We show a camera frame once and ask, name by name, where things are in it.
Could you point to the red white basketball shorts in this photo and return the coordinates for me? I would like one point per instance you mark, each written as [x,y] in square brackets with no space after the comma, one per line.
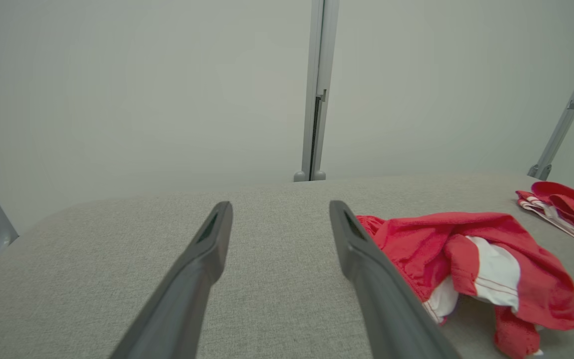
[531,249]

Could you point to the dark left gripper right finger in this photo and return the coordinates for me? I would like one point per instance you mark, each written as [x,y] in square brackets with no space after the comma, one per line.
[381,299]

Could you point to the grey slanted metal strut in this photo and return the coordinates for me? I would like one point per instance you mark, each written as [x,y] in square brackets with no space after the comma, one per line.
[571,109]

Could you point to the red white basketball jersey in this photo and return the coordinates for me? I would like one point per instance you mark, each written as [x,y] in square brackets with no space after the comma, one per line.
[566,204]

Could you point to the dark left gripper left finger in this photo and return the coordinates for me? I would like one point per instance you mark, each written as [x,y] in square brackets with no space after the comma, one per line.
[187,289]

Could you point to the grey upright metal post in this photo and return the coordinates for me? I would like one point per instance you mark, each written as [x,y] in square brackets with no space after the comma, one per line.
[319,75]

